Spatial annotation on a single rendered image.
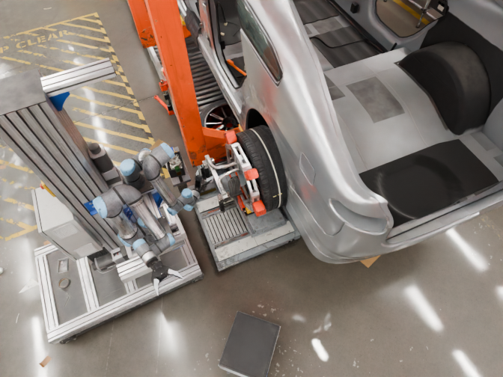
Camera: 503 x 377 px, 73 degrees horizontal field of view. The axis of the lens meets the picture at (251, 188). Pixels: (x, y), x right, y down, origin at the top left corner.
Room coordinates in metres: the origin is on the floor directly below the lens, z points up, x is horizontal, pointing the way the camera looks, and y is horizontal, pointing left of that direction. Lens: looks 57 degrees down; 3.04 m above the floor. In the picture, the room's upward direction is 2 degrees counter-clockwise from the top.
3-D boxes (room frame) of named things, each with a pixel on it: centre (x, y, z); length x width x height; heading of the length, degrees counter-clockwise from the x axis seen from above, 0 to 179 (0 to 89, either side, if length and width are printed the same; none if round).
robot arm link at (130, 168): (1.53, 0.90, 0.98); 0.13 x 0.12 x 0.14; 140
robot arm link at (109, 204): (0.99, 0.80, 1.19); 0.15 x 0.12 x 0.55; 129
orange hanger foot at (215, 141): (2.10, 0.17, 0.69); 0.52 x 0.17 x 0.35; 112
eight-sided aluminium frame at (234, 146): (1.53, 0.07, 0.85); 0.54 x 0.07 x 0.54; 22
